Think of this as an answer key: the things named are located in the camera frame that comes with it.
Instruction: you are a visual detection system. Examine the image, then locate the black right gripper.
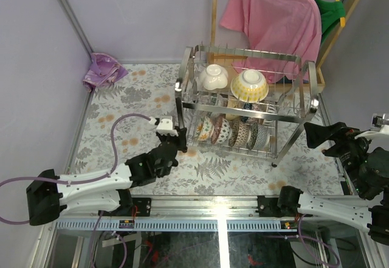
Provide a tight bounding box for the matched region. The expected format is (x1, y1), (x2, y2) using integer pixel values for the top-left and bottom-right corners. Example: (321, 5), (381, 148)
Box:
(301, 120), (376, 194)

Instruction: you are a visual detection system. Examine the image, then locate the green t-shirt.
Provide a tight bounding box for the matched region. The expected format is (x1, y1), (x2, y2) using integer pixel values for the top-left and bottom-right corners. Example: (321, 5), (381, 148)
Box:
(314, 0), (346, 43)

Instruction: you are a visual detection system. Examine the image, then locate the blue triangle patterned bowl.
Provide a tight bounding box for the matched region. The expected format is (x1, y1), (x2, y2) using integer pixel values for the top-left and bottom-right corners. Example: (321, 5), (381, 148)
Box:
(240, 102), (258, 123)

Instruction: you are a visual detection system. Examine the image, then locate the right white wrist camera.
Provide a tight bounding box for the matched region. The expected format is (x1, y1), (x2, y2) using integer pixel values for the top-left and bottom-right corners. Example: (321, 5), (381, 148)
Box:
(355, 113), (389, 140)

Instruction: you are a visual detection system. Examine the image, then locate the yellow rimmed floral bowl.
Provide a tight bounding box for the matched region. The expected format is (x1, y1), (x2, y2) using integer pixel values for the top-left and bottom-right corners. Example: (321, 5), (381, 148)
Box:
(196, 116), (214, 142)

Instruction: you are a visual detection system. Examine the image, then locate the purple crumpled cloth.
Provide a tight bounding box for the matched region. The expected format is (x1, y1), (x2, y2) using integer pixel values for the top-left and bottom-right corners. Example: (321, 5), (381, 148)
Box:
(83, 52), (129, 92)

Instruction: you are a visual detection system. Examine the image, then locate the scalloped green orange bowl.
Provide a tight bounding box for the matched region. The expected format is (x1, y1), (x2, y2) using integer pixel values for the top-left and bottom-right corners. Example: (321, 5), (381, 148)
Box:
(199, 64), (229, 91)

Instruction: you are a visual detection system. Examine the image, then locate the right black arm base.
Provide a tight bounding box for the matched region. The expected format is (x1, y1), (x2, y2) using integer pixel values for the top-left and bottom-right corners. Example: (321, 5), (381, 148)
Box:
(256, 196), (299, 218)

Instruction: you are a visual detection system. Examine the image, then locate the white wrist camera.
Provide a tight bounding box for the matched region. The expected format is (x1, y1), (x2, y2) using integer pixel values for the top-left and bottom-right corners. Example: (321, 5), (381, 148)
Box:
(355, 113), (389, 140)
(149, 116), (179, 136)

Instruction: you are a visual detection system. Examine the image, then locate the green circle patterned bowl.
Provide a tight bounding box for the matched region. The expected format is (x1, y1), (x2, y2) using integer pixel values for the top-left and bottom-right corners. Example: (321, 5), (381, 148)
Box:
(210, 93), (228, 107)

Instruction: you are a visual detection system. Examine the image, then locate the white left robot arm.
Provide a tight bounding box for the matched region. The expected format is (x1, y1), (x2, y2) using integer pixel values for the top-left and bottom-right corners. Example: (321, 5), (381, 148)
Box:
(26, 127), (187, 226)

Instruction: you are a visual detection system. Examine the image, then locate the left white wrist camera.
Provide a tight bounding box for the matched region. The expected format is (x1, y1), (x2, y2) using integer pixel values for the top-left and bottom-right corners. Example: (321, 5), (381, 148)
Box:
(149, 116), (179, 136)

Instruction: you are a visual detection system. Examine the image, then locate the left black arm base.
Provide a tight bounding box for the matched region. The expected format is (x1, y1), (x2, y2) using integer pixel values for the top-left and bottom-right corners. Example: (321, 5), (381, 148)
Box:
(103, 198), (152, 218)

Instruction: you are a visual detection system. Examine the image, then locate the yellow dotted white bowl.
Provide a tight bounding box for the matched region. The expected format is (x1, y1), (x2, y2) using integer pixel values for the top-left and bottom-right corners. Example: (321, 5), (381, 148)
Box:
(230, 69), (269, 103)

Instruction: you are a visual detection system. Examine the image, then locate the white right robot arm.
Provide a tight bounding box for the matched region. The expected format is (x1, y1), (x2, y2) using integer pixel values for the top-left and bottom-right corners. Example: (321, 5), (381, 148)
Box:
(277, 122), (388, 245)

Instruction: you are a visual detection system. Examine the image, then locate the aluminium rail frame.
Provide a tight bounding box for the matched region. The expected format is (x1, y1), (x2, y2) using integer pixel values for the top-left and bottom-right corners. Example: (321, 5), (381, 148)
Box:
(28, 94), (388, 267)

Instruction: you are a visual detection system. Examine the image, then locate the red patterned bowl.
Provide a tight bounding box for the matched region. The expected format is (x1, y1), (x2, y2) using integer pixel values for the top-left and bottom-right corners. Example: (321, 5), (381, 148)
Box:
(211, 115), (231, 145)

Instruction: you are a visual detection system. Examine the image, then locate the striped white bowl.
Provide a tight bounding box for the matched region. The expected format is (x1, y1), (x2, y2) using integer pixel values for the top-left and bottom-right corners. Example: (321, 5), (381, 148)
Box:
(262, 104), (277, 126)

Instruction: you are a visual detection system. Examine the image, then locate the pink t-shirt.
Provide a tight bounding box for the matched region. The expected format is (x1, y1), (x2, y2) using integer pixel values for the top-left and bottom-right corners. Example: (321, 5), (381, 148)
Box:
(219, 0), (323, 84)

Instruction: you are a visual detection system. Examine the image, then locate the tan yellow bowl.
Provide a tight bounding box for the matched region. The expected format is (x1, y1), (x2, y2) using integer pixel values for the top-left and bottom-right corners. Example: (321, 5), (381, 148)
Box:
(224, 97), (244, 122)

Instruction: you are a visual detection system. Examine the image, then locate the wooden clothes stand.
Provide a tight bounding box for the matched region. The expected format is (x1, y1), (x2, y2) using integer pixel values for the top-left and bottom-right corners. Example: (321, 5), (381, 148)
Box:
(211, 0), (360, 92)

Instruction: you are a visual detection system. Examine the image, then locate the steel two-tier dish rack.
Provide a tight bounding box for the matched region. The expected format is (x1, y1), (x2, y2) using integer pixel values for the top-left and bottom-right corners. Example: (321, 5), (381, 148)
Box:
(174, 44), (318, 167)

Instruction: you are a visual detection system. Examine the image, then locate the brown lattice patterned bowl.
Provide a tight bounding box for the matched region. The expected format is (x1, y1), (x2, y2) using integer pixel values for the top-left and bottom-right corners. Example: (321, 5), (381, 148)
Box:
(228, 119), (251, 148)

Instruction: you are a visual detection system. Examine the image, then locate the black white patterned bowl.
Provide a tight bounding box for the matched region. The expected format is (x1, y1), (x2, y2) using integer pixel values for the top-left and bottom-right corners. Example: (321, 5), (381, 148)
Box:
(247, 123), (270, 150)

